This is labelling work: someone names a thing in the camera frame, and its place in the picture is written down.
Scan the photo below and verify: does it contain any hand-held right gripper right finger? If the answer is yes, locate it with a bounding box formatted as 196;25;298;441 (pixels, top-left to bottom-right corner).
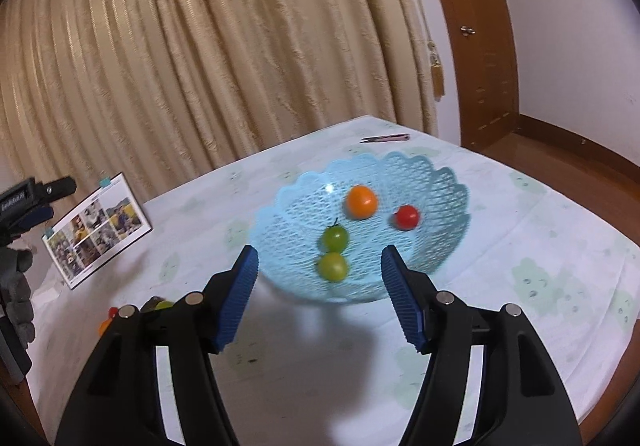
380;245;583;446

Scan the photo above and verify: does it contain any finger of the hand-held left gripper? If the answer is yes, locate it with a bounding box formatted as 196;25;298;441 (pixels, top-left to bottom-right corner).
9;205;55;233
36;177;78;202

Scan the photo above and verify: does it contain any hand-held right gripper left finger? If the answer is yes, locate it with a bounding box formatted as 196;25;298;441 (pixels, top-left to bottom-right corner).
54;245;260;446

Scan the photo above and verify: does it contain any light blue plastic basket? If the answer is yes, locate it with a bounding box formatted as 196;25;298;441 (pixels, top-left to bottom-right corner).
248;151;472;304

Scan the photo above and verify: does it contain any photo collage card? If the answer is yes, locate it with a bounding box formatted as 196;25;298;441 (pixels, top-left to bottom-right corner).
42;172;152;290

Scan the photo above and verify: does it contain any red cherry tomato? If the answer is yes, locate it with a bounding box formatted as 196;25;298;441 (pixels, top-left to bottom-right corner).
391;204;421;231

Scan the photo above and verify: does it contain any pale printed tablecloth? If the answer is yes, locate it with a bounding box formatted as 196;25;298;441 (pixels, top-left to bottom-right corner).
25;114;640;446

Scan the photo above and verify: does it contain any beige striped curtain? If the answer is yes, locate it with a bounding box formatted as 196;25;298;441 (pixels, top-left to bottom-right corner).
0;0;441;222

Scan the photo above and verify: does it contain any curtain tassel tieback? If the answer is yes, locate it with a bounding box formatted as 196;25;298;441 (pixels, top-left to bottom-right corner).
411;0;446;102

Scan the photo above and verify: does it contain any brown wooden door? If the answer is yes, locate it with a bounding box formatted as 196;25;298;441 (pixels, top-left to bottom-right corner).
414;0;521;149

